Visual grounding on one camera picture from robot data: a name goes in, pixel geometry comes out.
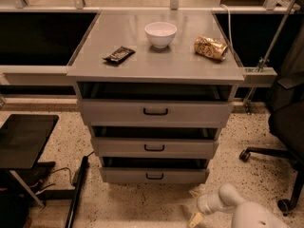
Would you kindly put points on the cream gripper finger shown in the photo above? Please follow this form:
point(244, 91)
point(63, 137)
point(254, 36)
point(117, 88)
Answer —
point(195, 192)
point(195, 220)

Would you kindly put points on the grey bottom drawer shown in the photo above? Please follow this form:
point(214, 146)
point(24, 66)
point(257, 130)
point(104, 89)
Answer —
point(153, 170)

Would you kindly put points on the grey drawer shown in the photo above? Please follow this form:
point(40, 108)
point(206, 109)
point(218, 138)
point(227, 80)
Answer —
point(160, 105)
point(153, 170)
point(155, 142)

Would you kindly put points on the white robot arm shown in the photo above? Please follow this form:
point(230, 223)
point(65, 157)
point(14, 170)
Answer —
point(245, 214)

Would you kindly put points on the grey middle drawer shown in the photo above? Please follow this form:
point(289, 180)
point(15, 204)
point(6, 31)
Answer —
point(155, 142)

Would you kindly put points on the grey metal drawer cabinet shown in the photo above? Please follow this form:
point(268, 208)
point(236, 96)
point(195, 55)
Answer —
point(177, 63)

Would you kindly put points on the grey top drawer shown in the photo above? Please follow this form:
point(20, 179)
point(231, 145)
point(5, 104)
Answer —
point(160, 105)

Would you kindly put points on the black office chair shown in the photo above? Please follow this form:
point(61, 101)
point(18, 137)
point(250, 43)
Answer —
point(286, 122)

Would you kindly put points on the black pole on floor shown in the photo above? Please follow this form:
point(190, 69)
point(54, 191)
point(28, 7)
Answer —
point(76, 193)

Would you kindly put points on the crushed gold soda can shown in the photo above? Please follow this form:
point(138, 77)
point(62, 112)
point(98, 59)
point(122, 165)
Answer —
point(210, 48)

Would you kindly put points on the metal diagonal rod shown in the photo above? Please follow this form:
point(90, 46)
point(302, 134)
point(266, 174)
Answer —
point(264, 60)

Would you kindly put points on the dark chocolate bar wrapper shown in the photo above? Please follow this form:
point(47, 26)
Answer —
point(119, 55)

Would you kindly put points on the white ceramic bowl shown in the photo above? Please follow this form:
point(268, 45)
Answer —
point(160, 34)

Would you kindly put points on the black side table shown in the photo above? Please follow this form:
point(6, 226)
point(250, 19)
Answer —
point(22, 141)

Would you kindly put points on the grey aluminium frame rail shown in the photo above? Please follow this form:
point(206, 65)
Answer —
point(35, 75)

